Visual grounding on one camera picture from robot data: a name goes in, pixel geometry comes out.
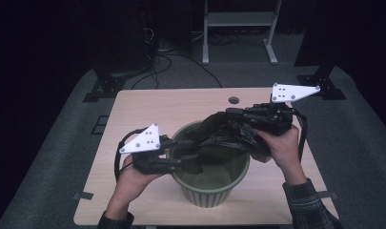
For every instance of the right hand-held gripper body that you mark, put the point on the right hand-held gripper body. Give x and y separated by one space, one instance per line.
276 119

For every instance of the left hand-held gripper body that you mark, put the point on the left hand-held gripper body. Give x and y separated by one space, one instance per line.
144 141

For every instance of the black plastic trash bag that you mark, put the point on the black plastic trash bag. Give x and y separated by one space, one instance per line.
232 133

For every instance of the green ribbed trash bin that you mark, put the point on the green ribbed trash bin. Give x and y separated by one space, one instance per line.
209 187

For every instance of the person's right hand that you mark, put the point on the person's right hand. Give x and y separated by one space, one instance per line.
284 149

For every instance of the person's left hand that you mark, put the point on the person's left hand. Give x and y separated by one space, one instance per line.
133 181

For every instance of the black stand base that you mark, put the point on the black stand base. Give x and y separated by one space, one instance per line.
322 86
105 87

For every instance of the grey tape strip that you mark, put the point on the grey tape strip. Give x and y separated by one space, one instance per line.
327 194
84 196

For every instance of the white metal stand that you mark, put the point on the white metal stand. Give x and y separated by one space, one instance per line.
239 18

